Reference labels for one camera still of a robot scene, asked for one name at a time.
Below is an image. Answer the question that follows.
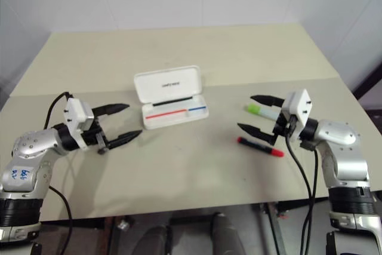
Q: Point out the dark grey rounded shape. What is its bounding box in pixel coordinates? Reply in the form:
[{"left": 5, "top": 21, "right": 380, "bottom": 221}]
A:
[{"left": 208, "top": 212, "right": 241, "bottom": 255}]

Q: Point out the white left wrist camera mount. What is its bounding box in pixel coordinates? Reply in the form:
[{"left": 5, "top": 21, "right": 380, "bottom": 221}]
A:
[{"left": 63, "top": 97, "right": 95, "bottom": 150}]

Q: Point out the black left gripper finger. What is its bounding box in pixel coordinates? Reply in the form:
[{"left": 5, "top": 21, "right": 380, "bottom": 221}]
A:
[
  {"left": 104, "top": 130, "right": 144, "bottom": 150},
  {"left": 91, "top": 103, "right": 131, "bottom": 118}
]

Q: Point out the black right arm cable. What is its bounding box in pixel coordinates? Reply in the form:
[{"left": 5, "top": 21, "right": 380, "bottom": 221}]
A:
[{"left": 285, "top": 117, "right": 320, "bottom": 255}]

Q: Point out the black marker with red cap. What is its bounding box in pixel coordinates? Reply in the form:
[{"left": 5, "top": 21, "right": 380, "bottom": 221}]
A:
[{"left": 236, "top": 136, "right": 285, "bottom": 158}]

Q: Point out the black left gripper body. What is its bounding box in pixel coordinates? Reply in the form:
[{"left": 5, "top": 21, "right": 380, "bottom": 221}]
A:
[{"left": 78, "top": 114, "right": 108, "bottom": 155}]

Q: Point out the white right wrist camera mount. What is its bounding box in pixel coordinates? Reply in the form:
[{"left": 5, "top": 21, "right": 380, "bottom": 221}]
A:
[{"left": 281, "top": 88, "right": 313, "bottom": 143}]

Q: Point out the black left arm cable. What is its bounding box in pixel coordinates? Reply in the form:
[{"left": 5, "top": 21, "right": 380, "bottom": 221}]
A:
[{"left": 44, "top": 91, "right": 74, "bottom": 255}]

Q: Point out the white open pencil case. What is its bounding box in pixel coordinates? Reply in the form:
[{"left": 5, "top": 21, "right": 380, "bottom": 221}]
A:
[{"left": 133, "top": 64, "right": 210, "bottom": 131}]

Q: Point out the green capped pale blue marker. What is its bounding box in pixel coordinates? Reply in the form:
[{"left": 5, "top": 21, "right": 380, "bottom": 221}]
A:
[{"left": 245, "top": 103, "right": 282, "bottom": 120}]

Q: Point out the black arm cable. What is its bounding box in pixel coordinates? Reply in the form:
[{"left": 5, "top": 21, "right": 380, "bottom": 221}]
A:
[
  {"left": 285, "top": 117, "right": 320, "bottom": 255},
  {"left": 44, "top": 91, "right": 74, "bottom": 255}
]

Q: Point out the dark metal rack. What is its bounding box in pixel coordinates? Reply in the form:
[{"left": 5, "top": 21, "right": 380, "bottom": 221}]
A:
[{"left": 351, "top": 57, "right": 382, "bottom": 137}]

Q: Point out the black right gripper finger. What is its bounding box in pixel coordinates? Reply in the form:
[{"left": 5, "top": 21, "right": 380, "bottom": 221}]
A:
[
  {"left": 249, "top": 94, "right": 286, "bottom": 108},
  {"left": 236, "top": 122, "right": 277, "bottom": 144}
]

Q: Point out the black metal table frame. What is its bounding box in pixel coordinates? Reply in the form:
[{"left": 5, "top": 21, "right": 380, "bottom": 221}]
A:
[{"left": 252, "top": 199, "right": 331, "bottom": 255}]

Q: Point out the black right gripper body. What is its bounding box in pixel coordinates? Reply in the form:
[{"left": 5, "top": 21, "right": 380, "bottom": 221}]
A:
[{"left": 269, "top": 106, "right": 300, "bottom": 146}]

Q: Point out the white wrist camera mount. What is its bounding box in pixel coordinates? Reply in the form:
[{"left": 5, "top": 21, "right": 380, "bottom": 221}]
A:
[
  {"left": 63, "top": 97, "right": 95, "bottom": 150},
  {"left": 281, "top": 88, "right": 313, "bottom": 143}
]

